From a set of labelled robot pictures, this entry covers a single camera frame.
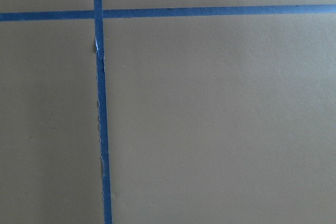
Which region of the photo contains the brown paper table cover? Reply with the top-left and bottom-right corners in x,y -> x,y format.
1,13 -> 335,223

